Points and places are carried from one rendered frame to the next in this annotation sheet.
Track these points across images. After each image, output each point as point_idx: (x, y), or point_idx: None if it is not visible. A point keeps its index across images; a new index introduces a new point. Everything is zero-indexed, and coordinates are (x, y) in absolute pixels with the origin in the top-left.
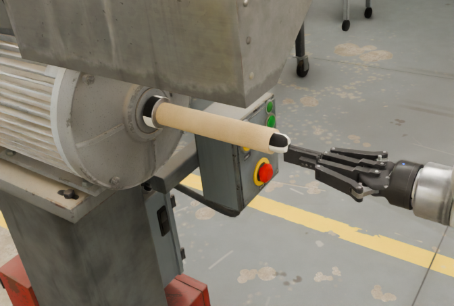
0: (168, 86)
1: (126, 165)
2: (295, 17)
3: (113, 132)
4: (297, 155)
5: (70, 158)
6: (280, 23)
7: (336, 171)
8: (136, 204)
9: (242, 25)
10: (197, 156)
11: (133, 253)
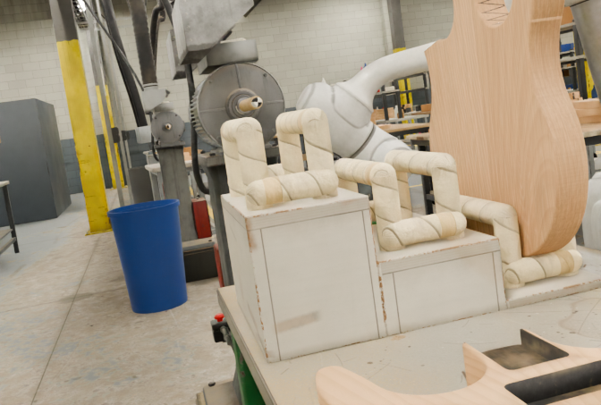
0: (184, 53)
1: None
2: (223, 26)
3: (218, 109)
4: (336, 155)
5: (198, 119)
6: (211, 26)
7: (342, 157)
8: None
9: (184, 21)
10: None
11: None
